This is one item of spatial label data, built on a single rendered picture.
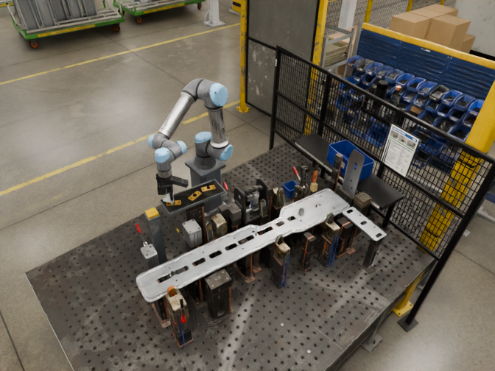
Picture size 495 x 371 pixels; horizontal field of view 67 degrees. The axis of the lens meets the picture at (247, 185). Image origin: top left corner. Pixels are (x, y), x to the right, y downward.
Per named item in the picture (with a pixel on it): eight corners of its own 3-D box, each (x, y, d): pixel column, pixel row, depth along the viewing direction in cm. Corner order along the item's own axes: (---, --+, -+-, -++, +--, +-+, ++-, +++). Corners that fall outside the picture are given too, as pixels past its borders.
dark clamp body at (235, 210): (232, 258, 244) (231, 217, 219) (222, 245, 253) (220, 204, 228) (246, 252, 249) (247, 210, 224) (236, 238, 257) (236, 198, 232)
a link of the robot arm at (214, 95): (217, 148, 251) (207, 74, 211) (236, 155, 244) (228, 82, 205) (206, 158, 244) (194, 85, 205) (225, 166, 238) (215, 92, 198)
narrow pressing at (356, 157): (353, 198, 246) (364, 156, 224) (341, 188, 253) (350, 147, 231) (353, 198, 246) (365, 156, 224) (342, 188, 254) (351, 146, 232)
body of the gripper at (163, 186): (158, 187, 212) (155, 170, 204) (174, 185, 213) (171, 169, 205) (158, 196, 206) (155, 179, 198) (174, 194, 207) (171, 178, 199)
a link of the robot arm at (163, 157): (173, 149, 193) (161, 157, 187) (175, 165, 200) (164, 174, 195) (162, 144, 196) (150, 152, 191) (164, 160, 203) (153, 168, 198)
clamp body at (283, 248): (278, 292, 225) (282, 255, 203) (266, 278, 233) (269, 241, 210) (289, 285, 229) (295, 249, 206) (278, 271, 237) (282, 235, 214)
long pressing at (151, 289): (149, 308, 183) (148, 307, 182) (133, 276, 197) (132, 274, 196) (352, 207, 241) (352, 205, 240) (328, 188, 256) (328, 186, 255)
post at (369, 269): (369, 274, 236) (381, 244, 218) (356, 262, 243) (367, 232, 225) (376, 269, 239) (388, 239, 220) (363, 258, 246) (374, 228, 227)
